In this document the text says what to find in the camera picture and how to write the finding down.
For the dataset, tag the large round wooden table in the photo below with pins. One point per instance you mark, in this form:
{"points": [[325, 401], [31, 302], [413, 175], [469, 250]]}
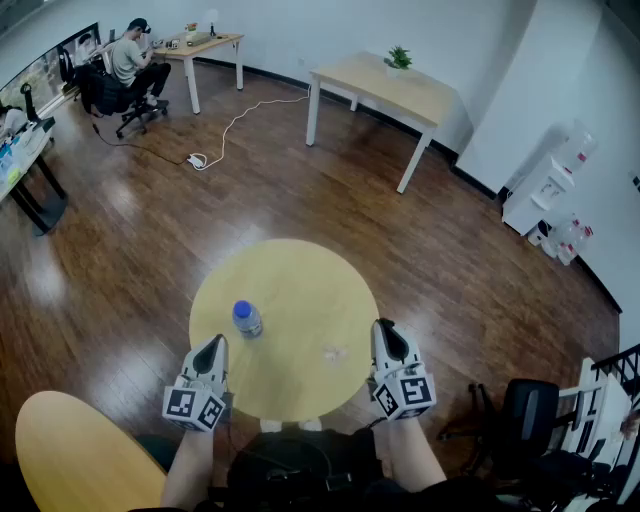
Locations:
{"points": [[75, 450]]}

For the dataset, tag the square wooden table white legs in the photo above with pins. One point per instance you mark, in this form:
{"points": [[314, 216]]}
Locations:
{"points": [[395, 95]]}

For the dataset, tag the clear water jug red label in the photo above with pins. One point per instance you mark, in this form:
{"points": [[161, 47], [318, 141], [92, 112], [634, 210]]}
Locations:
{"points": [[577, 232], [562, 252]]}

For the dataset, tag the person's right white shoe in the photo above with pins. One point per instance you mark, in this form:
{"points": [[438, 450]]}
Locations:
{"points": [[310, 425]]}

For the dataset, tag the green potted plant white pot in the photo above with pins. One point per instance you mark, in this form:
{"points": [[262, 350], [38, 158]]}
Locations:
{"points": [[399, 59]]}

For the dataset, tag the small pink object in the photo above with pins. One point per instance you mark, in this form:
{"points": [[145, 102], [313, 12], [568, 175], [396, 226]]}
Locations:
{"points": [[335, 355]]}

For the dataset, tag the person's left forearm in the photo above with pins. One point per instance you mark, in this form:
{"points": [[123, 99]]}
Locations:
{"points": [[187, 470]]}

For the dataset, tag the person's black clothing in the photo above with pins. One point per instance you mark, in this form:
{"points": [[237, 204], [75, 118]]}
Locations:
{"points": [[300, 470]]}

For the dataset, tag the black swivel office chair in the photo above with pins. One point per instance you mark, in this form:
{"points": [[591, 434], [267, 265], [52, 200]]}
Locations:
{"points": [[107, 95]]}

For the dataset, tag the person's right forearm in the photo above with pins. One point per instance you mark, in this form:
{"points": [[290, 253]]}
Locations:
{"points": [[412, 455]]}

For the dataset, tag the small desk lamp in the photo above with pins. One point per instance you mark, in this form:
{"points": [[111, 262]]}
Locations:
{"points": [[213, 30]]}

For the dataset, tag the long wooden desk white legs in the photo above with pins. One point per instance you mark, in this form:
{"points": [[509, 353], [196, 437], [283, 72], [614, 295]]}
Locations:
{"points": [[220, 41]]}

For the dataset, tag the blue plastic box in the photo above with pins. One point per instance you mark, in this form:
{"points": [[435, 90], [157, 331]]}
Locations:
{"points": [[6, 157]]}

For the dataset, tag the small potted flower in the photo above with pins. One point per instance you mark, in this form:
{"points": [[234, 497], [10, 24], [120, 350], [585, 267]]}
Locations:
{"points": [[191, 27]]}

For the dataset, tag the small grey desk device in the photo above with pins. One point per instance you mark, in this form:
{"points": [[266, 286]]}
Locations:
{"points": [[173, 44]]}

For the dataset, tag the flat tan box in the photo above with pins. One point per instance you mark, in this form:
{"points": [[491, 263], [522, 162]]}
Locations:
{"points": [[197, 39]]}

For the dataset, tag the white water dispenser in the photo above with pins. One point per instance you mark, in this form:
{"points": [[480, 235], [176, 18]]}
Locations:
{"points": [[530, 200]]}

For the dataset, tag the black metal frame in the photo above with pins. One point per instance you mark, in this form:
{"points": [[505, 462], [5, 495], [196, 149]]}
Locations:
{"points": [[620, 361]]}

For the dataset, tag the slim black chair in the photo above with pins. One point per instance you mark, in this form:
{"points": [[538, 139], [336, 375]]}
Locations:
{"points": [[30, 102]]}

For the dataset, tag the person's white shoe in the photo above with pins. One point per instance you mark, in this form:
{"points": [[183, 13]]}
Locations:
{"points": [[270, 425], [310, 425]]}

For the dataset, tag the round white table black pedestal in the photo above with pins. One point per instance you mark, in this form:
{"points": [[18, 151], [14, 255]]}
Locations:
{"points": [[30, 150]]}

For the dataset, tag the person's left white shoe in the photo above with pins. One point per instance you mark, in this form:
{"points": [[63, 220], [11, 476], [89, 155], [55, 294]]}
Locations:
{"points": [[270, 425]]}

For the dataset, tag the small white bin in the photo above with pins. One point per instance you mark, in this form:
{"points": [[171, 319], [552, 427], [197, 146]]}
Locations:
{"points": [[537, 235]]}

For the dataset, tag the wide dark-framed window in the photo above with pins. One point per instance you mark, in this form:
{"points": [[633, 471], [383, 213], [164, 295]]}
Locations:
{"points": [[40, 75]]}

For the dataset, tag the yellow-green object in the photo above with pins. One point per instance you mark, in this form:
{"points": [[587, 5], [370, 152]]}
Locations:
{"points": [[14, 176]]}

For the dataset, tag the clear plastic water bottle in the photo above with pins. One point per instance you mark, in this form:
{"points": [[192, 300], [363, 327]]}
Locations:
{"points": [[247, 320]]}

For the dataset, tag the white power strip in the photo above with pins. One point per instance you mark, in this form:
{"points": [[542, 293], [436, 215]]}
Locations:
{"points": [[196, 161]]}

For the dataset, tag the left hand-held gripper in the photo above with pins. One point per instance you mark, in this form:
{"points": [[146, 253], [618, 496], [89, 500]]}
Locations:
{"points": [[192, 405]]}

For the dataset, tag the large clear water jug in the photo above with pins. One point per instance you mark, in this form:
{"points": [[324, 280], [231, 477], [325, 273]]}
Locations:
{"points": [[577, 147]]}

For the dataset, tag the white and black chair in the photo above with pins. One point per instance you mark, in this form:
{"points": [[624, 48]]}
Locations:
{"points": [[65, 62]]}

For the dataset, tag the round light wooden table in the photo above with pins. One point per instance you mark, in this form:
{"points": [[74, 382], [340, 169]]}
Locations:
{"points": [[300, 280]]}

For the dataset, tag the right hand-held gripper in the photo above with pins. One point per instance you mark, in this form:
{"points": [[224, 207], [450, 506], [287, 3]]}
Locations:
{"points": [[410, 392]]}

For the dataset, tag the flat black box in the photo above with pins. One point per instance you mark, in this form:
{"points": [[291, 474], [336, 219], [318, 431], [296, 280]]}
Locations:
{"points": [[45, 124]]}

